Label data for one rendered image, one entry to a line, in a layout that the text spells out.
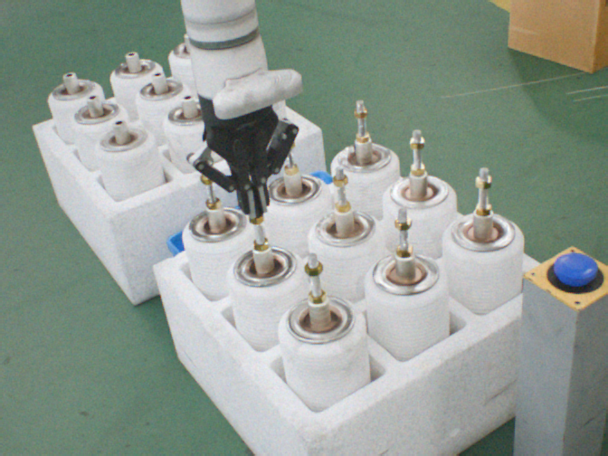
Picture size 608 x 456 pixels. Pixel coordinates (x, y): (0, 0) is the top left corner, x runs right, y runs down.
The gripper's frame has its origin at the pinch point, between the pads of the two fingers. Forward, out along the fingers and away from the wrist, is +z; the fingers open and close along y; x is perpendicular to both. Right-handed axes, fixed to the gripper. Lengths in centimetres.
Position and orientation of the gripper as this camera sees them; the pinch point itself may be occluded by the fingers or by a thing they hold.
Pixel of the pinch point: (253, 198)
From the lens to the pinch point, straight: 91.3
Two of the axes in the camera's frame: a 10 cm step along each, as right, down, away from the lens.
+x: 5.0, 4.5, -7.4
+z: 1.1, 8.1, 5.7
